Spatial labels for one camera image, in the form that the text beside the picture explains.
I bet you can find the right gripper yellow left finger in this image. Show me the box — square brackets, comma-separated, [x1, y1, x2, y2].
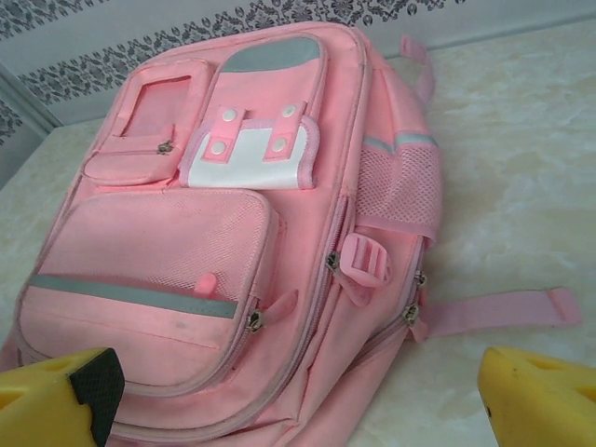
[0, 346, 127, 447]

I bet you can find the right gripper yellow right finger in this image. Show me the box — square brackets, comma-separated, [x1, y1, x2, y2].
[479, 345, 596, 447]

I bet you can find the pink school backpack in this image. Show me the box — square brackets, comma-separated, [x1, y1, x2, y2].
[0, 20, 583, 447]

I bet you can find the aluminium frame post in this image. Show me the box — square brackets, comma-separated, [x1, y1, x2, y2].
[0, 62, 64, 141]

